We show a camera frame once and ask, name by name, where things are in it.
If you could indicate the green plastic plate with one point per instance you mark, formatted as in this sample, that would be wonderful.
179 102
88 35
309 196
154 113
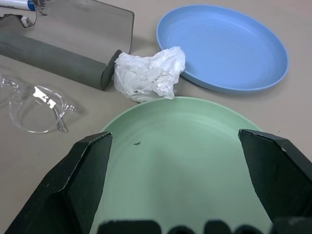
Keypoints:
178 156

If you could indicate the blue plastic plate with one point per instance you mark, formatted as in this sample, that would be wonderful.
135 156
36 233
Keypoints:
223 46

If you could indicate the clear frame eyeglasses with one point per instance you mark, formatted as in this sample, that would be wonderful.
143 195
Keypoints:
36 107

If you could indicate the crumpled white tissue paper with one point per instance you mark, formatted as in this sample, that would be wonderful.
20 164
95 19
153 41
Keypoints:
148 73

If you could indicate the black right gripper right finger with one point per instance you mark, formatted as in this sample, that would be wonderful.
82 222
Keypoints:
280 175

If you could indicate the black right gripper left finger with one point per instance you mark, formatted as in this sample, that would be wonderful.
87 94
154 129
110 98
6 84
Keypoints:
73 185

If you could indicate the white tube with blue cap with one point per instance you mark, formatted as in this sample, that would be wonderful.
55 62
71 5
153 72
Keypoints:
17 4

